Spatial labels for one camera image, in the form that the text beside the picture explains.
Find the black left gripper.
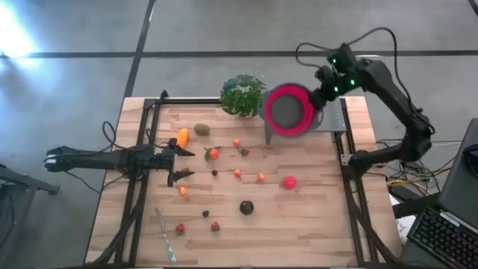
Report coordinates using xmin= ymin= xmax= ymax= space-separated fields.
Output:
xmin=151 ymin=137 xmax=196 ymax=188

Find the orange tangerine with leaf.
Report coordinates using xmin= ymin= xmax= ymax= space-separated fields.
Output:
xmin=203 ymin=146 xmax=221 ymax=162

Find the red collapsible colander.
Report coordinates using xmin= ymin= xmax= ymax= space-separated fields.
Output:
xmin=261 ymin=82 xmax=324 ymax=137

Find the grey perforated metal shelf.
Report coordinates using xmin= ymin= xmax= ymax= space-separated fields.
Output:
xmin=263 ymin=97 xmax=345 ymax=145

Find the green plant in white pot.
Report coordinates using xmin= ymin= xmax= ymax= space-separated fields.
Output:
xmin=220 ymin=74 xmax=267 ymax=119

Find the white paper sheet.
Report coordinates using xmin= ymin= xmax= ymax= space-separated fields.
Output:
xmin=390 ymin=194 xmax=416 ymax=244

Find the grey laptop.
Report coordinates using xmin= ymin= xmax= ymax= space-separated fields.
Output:
xmin=436 ymin=117 xmax=478 ymax=225

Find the backlit black keyboard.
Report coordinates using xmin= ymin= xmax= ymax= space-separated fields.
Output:
xmin=406 ymin=207 xmax=478 ymax=269

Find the black aluminium table frame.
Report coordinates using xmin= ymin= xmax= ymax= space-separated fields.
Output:
xmin=84 ymin=89 xmax=403 ymax=268

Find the knife with teal handle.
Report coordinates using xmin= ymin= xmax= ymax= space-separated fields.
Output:
xmin=155 ymin=207 xmax=178 ymax=265

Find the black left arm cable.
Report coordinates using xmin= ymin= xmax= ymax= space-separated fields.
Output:
xmin=101 ymin=120 xmax=130 ymax=151

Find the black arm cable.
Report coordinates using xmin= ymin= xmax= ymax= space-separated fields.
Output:
xmin=101 ymin=120 xmax=130 ymax=151
xmin=295 ymin=26 xmax=412 ymax=102

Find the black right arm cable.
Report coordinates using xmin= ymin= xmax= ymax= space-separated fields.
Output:
xmin=295 ymin=26 xmax=412 ymax=102

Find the yellow cable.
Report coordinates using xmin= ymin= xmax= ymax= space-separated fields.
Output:
xmin=386 ymin=167 xmax=453 ymax=188

